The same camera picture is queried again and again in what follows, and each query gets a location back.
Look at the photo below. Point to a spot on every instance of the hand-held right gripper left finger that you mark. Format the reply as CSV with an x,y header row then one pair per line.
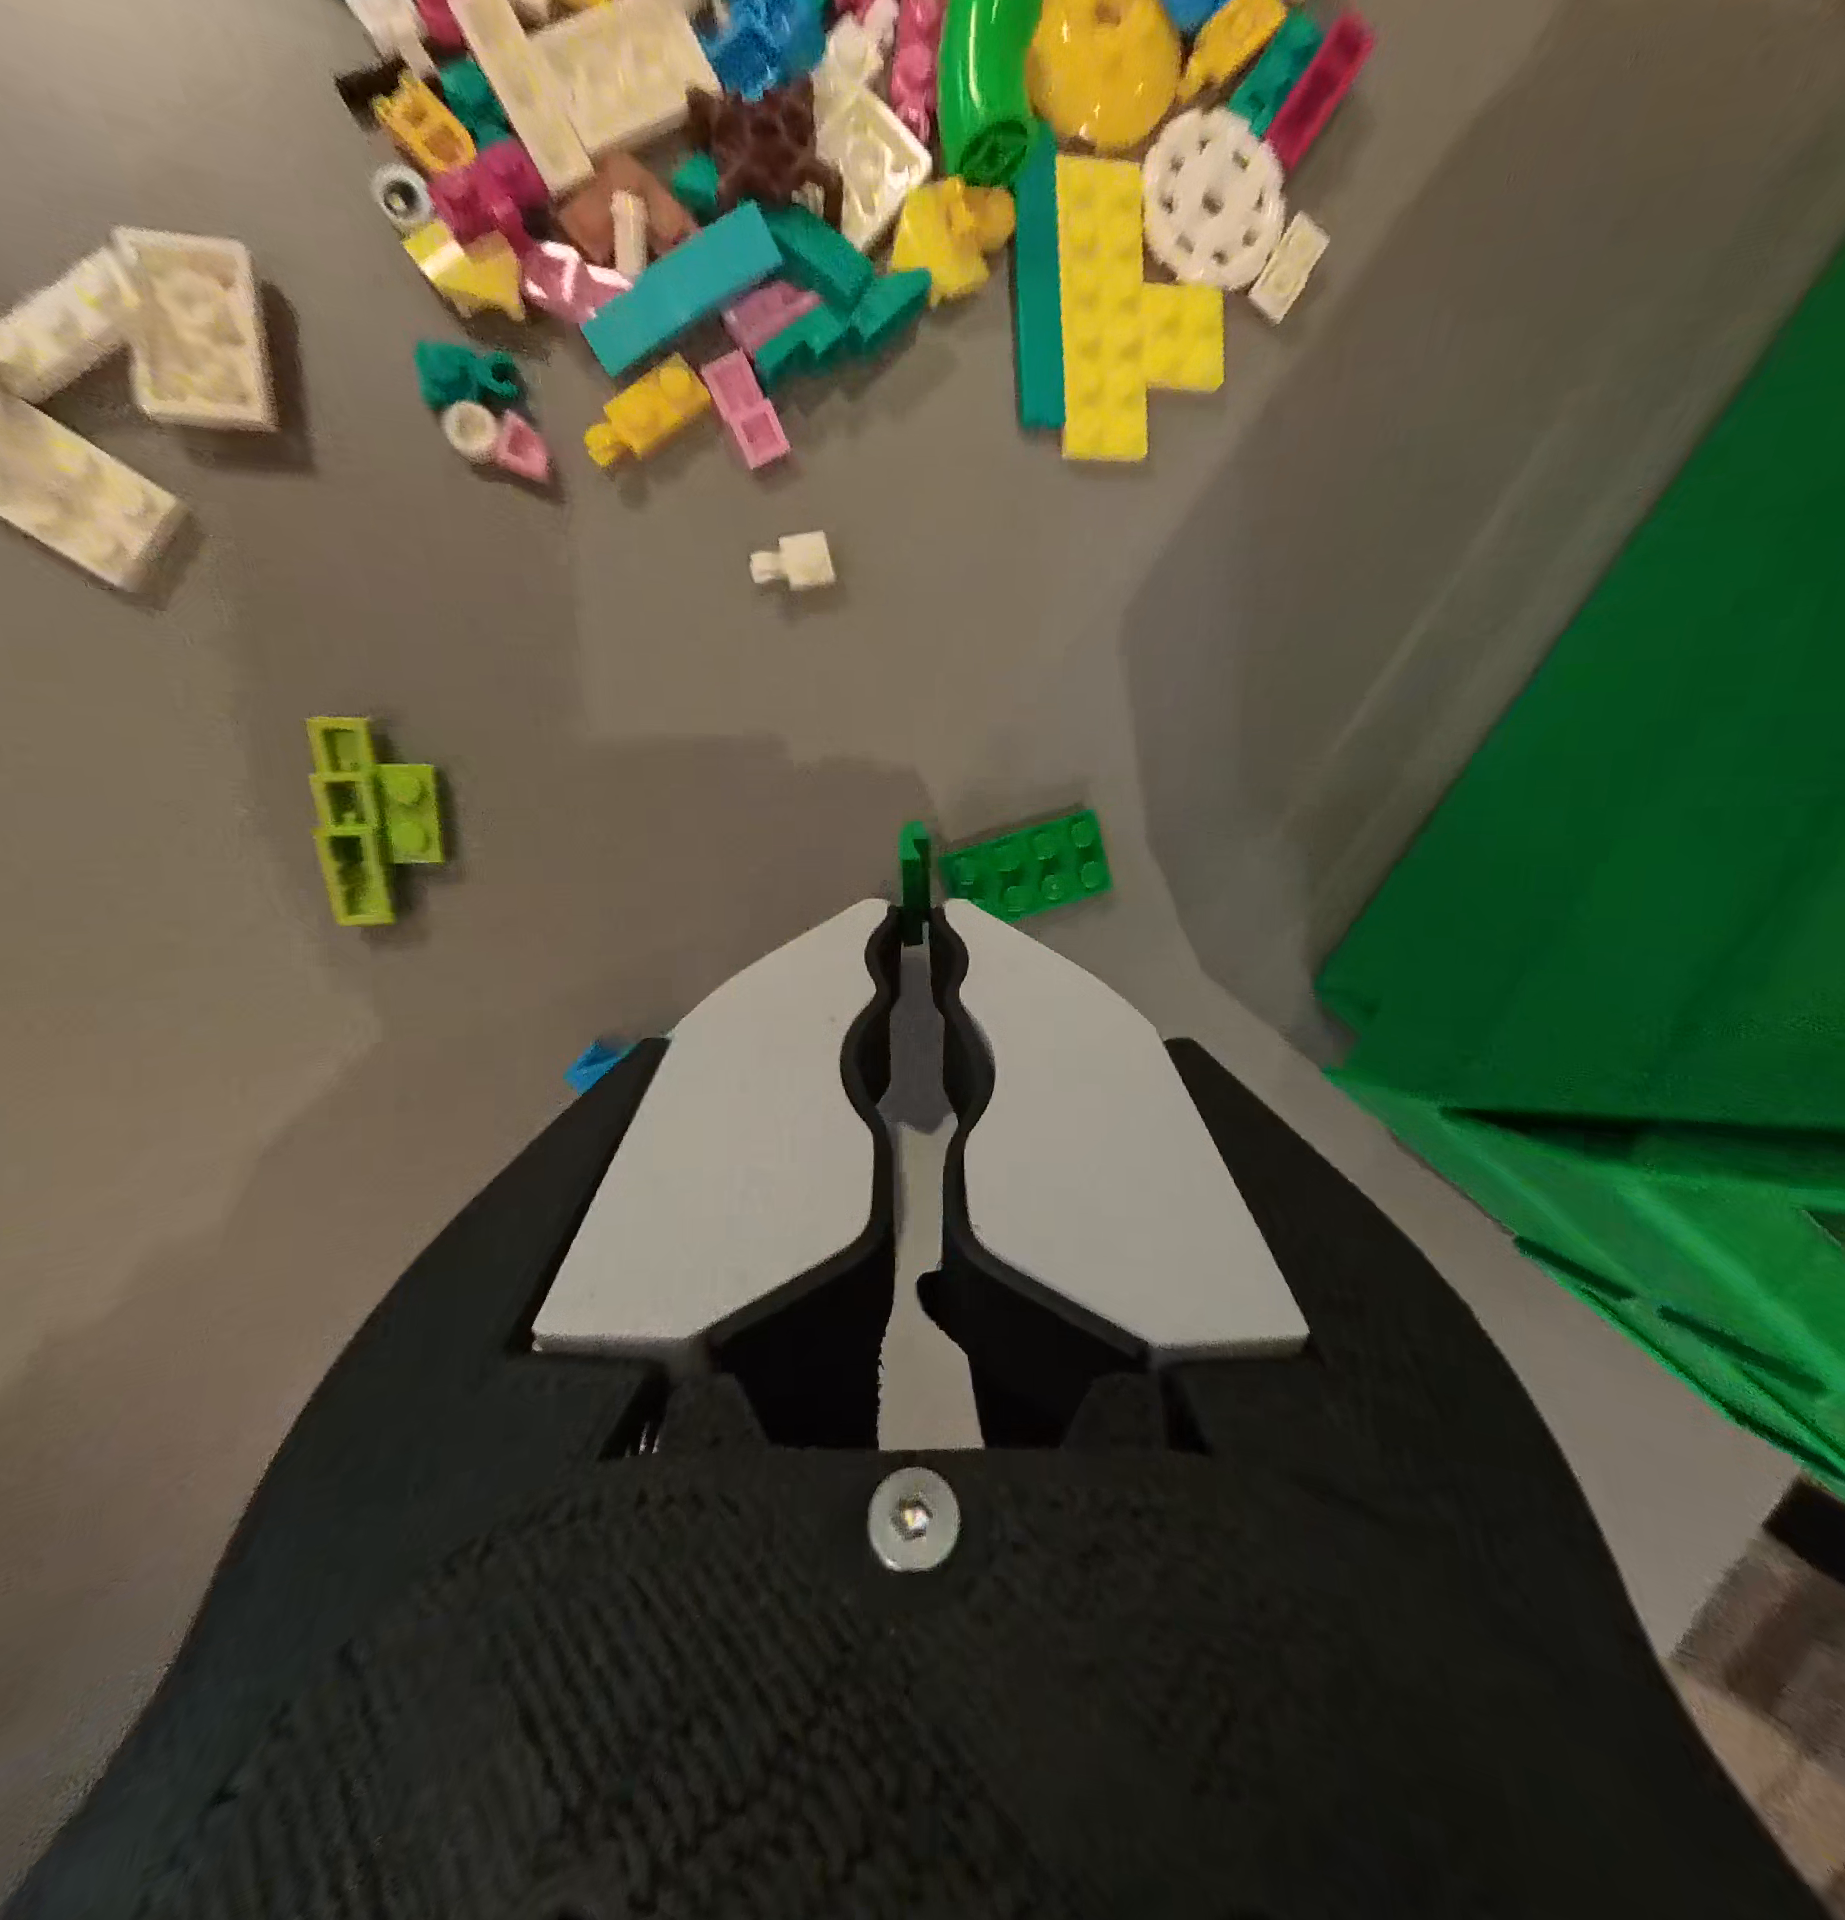
x,y
727,1170

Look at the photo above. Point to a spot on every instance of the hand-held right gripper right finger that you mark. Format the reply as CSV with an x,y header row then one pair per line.
x,y
1116,1185

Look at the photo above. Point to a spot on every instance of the small dark green lego piece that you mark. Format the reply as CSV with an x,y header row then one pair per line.
x,y
913,877

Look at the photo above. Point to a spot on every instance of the blue lego brick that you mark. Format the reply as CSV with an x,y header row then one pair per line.
x,y
598,1064

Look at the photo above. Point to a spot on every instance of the green lego plate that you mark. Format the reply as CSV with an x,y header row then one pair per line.
x,y
1031,865

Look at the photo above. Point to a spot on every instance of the lime green lego brick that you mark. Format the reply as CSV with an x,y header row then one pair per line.
x,y
354,818

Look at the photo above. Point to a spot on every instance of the tiny white lego piece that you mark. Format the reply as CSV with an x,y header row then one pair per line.
x,y
798,565

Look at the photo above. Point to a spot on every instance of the pile of mixed lego bricks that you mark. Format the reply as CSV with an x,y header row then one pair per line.
x,y
1104,270

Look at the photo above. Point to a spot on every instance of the long white lego plate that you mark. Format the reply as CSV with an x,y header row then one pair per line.
x,y
67,495

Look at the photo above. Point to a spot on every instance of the wide white lego plate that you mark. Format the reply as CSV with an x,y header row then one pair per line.
x,y
193,327

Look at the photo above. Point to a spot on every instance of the narrow white lego plate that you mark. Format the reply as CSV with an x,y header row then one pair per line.
x,y
59,333

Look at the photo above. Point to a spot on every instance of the green plastic storage box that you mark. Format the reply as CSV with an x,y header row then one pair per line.
x,y
1641,839

